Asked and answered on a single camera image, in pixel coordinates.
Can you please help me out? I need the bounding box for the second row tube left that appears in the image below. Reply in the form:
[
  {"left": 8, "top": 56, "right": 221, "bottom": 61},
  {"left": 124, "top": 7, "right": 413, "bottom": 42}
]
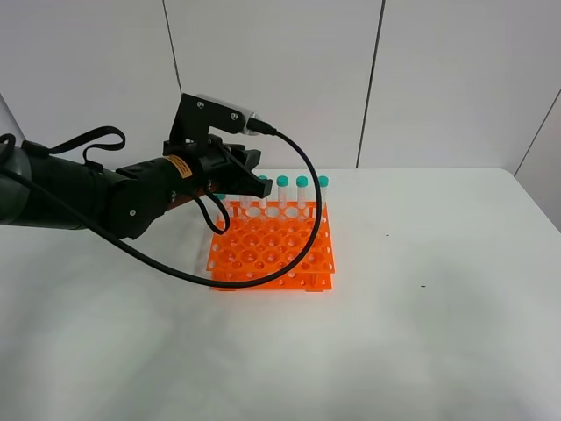
[{"left": 217, "top": 197, "right": 231, "bottom": 232}]

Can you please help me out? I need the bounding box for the back row tube far right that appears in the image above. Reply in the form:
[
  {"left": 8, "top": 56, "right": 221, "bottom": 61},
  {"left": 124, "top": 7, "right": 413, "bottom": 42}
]
[{"left": 318, "top": 175, "right": 330, "bottom": 209}]

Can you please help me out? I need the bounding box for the black left camera cable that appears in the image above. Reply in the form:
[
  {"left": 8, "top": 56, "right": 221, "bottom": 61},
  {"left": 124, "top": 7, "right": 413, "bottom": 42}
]
[{"left": 0, "top": 120, "right": 329, "bottom": 290}]

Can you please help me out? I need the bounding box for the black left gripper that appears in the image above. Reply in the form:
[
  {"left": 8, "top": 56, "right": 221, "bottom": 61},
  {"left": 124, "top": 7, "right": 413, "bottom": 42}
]
[{"left": 163, "top": 134, "right": 271, "bottom": 196}]

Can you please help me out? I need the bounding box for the orange test tube rack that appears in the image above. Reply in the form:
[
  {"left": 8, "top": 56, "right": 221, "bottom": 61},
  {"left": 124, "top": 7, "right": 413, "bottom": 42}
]
[{"left": 206, "top": 199, "right": 335, "bottom": 292}]

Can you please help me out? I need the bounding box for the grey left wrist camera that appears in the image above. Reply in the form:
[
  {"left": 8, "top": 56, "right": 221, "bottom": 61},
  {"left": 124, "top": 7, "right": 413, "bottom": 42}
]
[{"left": 169, "top": 93, "right": 258, "bottom": 144}]

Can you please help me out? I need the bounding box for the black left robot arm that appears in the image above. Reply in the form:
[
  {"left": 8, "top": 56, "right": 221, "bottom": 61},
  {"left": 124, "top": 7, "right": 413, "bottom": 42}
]
[{"left": 1, "top": 134, "right": 273, "bottom": 239}]

